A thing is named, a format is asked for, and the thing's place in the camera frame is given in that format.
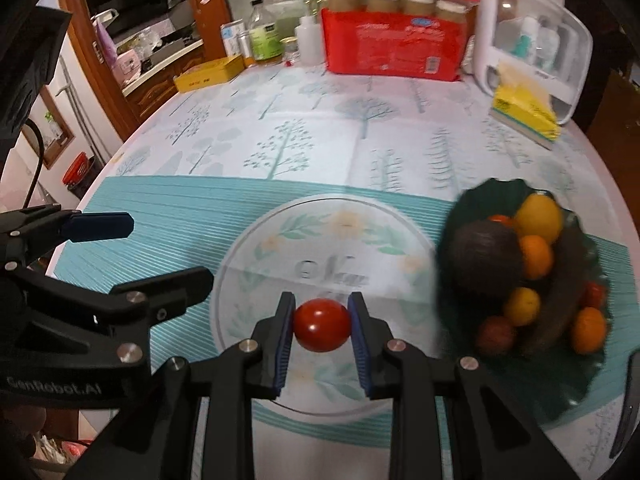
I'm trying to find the white plastic bottle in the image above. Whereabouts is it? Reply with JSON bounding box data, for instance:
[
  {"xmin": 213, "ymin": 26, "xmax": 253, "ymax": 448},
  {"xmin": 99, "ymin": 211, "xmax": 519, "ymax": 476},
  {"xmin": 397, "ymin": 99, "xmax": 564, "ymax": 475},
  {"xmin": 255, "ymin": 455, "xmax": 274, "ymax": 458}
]
[{"xmin": 295, "ymin": 15, "xmax": 324, "ymax": 66}]

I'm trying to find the flat yellow box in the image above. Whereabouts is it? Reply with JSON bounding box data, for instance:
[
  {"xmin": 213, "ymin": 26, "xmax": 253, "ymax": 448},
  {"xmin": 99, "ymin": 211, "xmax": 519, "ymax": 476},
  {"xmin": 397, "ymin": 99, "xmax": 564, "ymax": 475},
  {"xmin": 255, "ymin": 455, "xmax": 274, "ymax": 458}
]
[{"xmin": 173, "ymin": 55, "xmax": 245, "ymax": 94}]

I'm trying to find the black cable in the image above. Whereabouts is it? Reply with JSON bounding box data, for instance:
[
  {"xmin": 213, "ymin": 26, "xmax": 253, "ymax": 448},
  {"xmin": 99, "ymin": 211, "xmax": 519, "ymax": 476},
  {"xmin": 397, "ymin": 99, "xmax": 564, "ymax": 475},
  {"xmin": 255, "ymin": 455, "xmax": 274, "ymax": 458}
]
[
  {"xmin": 609, "ymin": 355, "xmax": 640, "ymax": 461},
  {"xmin": 19, "ymin": 119, "xmax": 47, "ymax": 209}
]

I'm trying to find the wooden picture frame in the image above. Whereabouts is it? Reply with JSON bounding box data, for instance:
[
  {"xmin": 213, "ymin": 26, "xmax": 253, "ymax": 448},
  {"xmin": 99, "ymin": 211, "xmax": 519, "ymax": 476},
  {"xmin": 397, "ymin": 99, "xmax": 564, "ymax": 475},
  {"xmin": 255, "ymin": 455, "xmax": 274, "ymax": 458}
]
[{"xmin": 36, "ymin": 85, "xmax": 76, "ymax": 169}]

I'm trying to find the dark avocado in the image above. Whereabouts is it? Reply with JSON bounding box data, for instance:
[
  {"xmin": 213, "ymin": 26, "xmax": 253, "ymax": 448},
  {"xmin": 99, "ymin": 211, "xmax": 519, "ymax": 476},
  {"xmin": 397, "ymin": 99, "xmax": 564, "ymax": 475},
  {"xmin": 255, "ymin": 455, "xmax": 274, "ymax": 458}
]
[{"xmin": 449, "ymin": 221, "xmax": 524, "ymax": 302}]

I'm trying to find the green label bottle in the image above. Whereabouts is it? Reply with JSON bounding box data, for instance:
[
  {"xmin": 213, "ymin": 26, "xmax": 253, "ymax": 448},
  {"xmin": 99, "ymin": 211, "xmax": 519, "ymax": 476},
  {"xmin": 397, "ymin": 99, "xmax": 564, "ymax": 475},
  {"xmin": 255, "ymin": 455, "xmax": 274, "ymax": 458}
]
[{"xmin": 248, "ymin": 0, "xmax": 284, "ymax": 66}]

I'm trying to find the wooden kitchen cabinet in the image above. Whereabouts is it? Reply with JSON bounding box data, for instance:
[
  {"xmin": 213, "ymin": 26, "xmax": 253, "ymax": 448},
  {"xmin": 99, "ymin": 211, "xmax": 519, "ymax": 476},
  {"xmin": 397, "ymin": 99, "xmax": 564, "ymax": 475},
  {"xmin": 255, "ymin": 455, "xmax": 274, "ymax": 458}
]
[{"xmin": 55, "ymin": 0, "xmax": 236, "ymax": 126}]

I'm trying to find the orange tangerine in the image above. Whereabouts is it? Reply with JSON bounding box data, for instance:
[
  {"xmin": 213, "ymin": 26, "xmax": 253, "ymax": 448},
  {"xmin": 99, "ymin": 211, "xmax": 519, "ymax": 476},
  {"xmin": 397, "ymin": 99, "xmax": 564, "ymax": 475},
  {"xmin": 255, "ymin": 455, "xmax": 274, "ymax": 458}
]
[
  {"xmin": 570, "ymin": 307, "xmax": 607, "ymax": 355},
  {"xmin": 503, "ymin": 287, "xmax": 542, "ymax": 326},
  {"xmin": 519, "ymin": 235, "xmax": 555, "ymax": 281}
]

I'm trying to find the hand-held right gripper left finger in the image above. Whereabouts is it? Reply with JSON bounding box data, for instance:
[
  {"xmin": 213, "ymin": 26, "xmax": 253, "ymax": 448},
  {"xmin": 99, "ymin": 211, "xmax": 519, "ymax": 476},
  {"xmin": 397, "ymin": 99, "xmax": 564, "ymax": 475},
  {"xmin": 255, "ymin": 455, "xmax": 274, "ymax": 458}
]
[{"xmin": 65, "ymin": 292, "xmax": 297, "ymax": 480}]

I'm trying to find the small white blue box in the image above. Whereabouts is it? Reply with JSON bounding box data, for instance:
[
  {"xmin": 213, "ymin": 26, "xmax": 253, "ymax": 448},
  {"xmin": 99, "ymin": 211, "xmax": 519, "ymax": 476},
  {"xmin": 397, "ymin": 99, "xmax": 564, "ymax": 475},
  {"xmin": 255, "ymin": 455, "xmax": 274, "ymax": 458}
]
[{"xmin": 220, "ymin": 21, "xmax": 246, "ymax": 59}]

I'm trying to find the dark green wavy plate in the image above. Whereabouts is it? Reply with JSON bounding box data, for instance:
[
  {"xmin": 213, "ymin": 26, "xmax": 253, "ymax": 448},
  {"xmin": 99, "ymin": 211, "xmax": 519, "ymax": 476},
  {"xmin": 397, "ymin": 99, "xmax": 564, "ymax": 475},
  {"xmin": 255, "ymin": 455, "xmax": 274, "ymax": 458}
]
[{"xmin": 437, "ymin": 177, "xmax": 618, "ymax": 423}]

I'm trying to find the red paper cup package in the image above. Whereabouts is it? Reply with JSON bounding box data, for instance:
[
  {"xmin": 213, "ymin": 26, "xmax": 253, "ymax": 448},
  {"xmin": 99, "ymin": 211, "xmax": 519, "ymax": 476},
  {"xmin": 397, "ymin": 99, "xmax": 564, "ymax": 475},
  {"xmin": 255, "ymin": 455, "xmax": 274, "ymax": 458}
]
[{"xmin": 320, "ymin": 0, "xmax": 478, "ymax": 82}]

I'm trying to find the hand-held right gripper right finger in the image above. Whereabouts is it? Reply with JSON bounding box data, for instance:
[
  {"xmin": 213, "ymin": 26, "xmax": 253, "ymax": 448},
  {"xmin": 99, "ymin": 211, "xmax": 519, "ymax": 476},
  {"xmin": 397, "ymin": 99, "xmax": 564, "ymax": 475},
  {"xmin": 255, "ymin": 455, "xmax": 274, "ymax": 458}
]
[{"xmin": 347, "ymin": 291, "xmax": 581, "ymax": 480}]

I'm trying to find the pink container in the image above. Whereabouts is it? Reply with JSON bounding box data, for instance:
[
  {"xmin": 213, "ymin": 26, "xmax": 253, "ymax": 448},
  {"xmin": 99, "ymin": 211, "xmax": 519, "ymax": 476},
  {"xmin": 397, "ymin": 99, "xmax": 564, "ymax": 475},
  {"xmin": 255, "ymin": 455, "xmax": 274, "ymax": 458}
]
[{"xmin": 115, "ymin": 50, "xmax": 142, "ymax": 82}]

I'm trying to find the dark wooden cabinet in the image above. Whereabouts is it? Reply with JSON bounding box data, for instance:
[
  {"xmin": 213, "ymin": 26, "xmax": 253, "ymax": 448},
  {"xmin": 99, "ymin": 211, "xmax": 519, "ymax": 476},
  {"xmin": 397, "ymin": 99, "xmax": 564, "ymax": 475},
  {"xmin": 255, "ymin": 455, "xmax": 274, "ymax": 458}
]
[{"xmin": 585, "ymin": 67, "xmax": 640, "ymax": 171}]

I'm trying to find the red plastic basket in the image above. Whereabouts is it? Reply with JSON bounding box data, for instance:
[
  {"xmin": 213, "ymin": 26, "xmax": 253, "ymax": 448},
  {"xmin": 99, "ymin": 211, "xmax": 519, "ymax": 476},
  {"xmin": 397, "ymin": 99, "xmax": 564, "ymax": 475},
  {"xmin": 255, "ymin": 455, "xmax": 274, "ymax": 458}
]
[{"xmin": 62, "ymin": 152, "xmax": 96, "ymax": 187}]

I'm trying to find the yellow tissue pack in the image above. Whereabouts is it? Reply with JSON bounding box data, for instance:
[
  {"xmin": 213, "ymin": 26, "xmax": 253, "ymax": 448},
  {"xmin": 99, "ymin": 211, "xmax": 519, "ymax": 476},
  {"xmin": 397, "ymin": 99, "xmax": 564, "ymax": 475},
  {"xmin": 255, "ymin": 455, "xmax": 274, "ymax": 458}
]
[{"xmin": 489, "ymin": 60, "xmax": 560, "ymax": 151}]

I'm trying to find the brown passion fruit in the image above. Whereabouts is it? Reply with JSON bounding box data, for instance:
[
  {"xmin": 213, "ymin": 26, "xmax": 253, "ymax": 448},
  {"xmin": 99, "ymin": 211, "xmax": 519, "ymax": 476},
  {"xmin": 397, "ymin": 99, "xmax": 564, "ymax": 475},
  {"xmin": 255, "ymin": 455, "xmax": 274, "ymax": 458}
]
[{"xmin": 476, "ymin": 316, "xmax": 517, "ymax": 357}]

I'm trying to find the blackened banana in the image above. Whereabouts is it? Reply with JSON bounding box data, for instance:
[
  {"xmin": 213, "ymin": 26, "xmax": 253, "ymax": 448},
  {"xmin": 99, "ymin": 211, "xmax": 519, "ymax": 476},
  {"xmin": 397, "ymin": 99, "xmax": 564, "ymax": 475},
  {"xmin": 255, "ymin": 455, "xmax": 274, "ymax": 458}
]
[{"xmin": 521, "ymin": 237, "xmax": 587, "ymax": 357}]

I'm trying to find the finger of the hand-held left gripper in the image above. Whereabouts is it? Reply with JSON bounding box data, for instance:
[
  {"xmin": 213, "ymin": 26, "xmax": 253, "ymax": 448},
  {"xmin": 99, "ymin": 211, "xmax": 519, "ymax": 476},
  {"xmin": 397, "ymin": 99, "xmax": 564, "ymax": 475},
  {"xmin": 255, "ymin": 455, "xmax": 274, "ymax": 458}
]
[
  {"xmin": 10, "ymin": 266, "xmax": 216, "ymax": 367},
  {"xmin": 0, "ymin": 205, "xmax": 135, "ymax": 273}
]

